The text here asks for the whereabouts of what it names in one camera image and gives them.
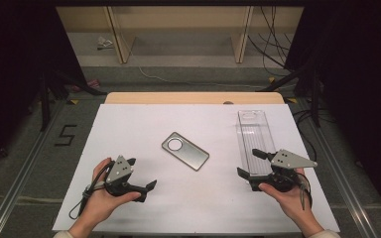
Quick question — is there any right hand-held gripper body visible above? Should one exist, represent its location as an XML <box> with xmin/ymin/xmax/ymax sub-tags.
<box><xmin>249</xmin><ymin>149</ymin><xmax>318</xmax><ymax>193</ymax></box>

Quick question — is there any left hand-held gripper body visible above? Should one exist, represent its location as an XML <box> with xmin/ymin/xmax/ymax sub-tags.
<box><xmin>104</xmin><ymin>154</ymin><xmax>147</xmax><ymax>203</ymax></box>

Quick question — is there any grey phone case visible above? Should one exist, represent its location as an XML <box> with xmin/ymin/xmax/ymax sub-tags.
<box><xmin>161</xmin><ymin>131</ymin><xmax>210</xmax><ymax>173</ymax></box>

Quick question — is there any person's left hand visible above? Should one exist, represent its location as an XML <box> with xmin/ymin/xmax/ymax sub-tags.
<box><xmin>78</xmin><ymin>157</ymin><xmax>142</xmax><ymax>227</ymax></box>

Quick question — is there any person's right hand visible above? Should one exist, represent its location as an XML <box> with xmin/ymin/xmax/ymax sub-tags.
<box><xmin>258</xmin><ymin>168</ymin><xmax>314</xmax><ymax>229</ymax></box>

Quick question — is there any white table sheet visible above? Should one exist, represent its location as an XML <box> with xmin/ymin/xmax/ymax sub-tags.
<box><xmin>52</xmin><ymin>103</ymin><xmax>341</xmax><ymax>234</ymax></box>

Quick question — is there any black metal stand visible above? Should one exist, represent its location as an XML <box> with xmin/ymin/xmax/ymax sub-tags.
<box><xmin>39</xmin><ymin>69</ymin><xmax>109</xmax><ymax>133</ymax></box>
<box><xmin>256</xmin><ymin>61</ymin><xmax>322</xmax><ymax>129</ymax></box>

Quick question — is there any pink object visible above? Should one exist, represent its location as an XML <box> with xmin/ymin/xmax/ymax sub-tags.
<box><xmin>70</xmin><ymin>77</ymin><xmax>101</xmax><ymax>93</ymax></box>

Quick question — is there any black curtain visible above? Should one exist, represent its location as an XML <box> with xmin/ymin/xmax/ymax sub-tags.
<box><xmin>283</xmin><ymin>0</ymin><xmax>381</xmax><ymax>229</ymax></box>
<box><xmin>0</xmin><ymin>0</ymin><xmax>88</xmax><ymax>173</ymax></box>

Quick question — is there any crumpled clear wrapper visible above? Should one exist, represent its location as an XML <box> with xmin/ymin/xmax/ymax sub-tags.
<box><xmin>95</xmin><ymin>35</ymin><xmax>115</xmax><ymax>52</ymax></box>

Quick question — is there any beige wooden desk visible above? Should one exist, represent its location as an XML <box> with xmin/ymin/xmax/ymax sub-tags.
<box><xmin>55</xmin><ymin>5</ymin><xmax>306</xmax><ymax>64</ymax></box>

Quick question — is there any black floor cable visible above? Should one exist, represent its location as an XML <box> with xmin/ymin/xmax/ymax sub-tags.
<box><xmin>292</xmin><ymin>108</ymin><xmax>337</xmax><ymax>163</ymax></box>

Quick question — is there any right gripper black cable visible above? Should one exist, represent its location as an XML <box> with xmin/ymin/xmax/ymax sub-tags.
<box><xmin>296</xmin><ymin>172</ymin><xmax>314</xmax><ymax>211</ymax></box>

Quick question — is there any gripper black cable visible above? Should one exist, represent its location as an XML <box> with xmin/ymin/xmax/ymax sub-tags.
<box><xmin>67</xmin><ymin>161</ymin><xmax>115</xmax><ymax>220</ymax></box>
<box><xmin>296</xmin><ymin>172</ymin><xmax>314</xmax><ymax>211</ymax></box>

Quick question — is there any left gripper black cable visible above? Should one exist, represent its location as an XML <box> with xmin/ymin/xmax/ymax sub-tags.
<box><xmin>67</xmin><ymin>161</ymin><xmax>115</xmax><ymax>220</ymax></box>

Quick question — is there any metal floor rail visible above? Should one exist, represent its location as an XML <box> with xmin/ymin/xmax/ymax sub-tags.
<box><xmin>0</xmin><ymin>98</ymin><xmax>67</xmax><ymax>238</ymax></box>
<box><xmin>297</xmin><ymin>98</ymin><xmax>380</xmax><ymax>238</ymax></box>

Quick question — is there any black hanging cable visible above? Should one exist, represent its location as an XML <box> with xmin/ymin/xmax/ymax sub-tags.
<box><xmin>246</xmin><ymin>34</ymin><xmax>287</xmax><ymax>68</ymax></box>
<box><xmin>259</xmin><ymin>5</ymin><xmax>294</xmax><ymax>77</ymax></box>

